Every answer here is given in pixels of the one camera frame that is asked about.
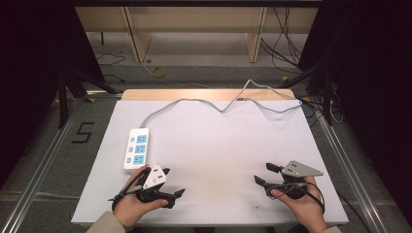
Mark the dark curtain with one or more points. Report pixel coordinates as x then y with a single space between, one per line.
372 81
29 64

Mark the wooden shelf unit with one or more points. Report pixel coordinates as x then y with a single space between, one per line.
194 19

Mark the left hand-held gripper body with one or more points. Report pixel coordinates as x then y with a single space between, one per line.
154 177

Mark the white power strip blue sockets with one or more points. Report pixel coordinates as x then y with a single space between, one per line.
136 149

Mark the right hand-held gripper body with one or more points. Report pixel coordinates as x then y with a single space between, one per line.
298 169

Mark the black metal stand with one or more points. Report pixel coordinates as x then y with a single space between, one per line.
327 97
62 97

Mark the aluminium floor rail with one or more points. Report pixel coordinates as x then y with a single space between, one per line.
42 168
350 168

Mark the person's left hand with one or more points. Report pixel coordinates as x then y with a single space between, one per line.
128 207

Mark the person's right hand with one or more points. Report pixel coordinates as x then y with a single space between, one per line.
302 207

